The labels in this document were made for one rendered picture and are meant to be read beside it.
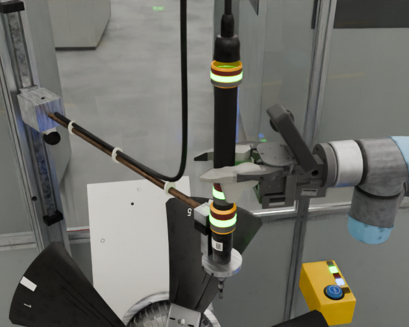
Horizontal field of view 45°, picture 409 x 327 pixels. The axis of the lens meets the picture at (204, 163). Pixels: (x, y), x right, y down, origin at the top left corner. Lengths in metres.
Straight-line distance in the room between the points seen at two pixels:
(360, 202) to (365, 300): 1.38
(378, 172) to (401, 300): 1.54
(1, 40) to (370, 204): 0.89
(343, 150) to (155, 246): 0.63
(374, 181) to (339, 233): 1.10
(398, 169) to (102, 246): 0.75
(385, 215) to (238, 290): 1.17
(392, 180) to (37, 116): 0.79
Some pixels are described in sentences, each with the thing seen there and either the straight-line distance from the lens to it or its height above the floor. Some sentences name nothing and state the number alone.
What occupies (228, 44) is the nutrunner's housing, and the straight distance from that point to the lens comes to 0.66.
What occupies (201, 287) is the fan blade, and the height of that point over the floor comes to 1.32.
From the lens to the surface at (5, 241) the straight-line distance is 1.76.
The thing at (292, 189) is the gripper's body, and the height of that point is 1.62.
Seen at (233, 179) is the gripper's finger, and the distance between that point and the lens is 0.73.
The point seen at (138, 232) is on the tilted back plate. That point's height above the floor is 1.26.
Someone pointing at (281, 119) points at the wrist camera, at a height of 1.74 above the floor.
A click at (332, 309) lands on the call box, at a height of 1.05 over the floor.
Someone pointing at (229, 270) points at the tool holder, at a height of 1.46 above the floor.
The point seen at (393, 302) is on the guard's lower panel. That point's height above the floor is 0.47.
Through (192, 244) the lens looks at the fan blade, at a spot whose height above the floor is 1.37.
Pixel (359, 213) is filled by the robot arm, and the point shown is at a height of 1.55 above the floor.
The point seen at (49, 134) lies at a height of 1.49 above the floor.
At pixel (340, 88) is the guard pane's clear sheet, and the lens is 1.61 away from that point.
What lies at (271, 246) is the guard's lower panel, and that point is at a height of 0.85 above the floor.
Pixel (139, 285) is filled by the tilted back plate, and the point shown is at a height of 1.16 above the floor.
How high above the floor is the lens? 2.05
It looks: 31 degrees down
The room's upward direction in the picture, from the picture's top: straight up
